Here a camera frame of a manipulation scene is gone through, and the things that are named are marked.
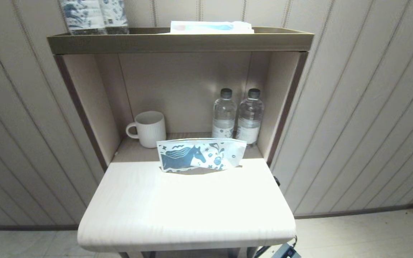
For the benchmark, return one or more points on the grey robot base chassis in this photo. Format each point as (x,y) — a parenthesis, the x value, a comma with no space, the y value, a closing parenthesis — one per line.
(287,252)

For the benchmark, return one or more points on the brown shelf tray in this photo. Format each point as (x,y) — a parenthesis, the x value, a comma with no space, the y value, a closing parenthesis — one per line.
(177,43)

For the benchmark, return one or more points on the flat white blue packet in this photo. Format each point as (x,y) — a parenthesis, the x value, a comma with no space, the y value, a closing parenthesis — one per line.
(206,27)

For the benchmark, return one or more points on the clear water bottle plain label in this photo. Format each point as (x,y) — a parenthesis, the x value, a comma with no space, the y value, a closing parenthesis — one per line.
(249,118)

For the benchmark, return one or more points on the beige wooden shelf unit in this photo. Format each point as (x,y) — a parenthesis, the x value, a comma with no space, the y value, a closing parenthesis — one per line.
(177,89)

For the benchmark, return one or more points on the small blue printed white pouch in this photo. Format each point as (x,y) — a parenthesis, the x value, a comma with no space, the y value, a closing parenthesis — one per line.
(115,14)

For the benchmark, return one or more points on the large blue printed white pouch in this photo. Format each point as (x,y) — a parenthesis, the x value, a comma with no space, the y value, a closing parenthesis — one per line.
(81,16)

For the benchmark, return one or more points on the white zip pouch blue horse print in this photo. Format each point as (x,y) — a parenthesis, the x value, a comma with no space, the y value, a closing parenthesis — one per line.
(199,156)

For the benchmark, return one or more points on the white ribbed mug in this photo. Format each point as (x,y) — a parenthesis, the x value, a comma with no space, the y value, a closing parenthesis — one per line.
(151,130)

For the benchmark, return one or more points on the clear water bottle dotted label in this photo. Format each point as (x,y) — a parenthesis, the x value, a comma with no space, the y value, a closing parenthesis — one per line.
(224,111)

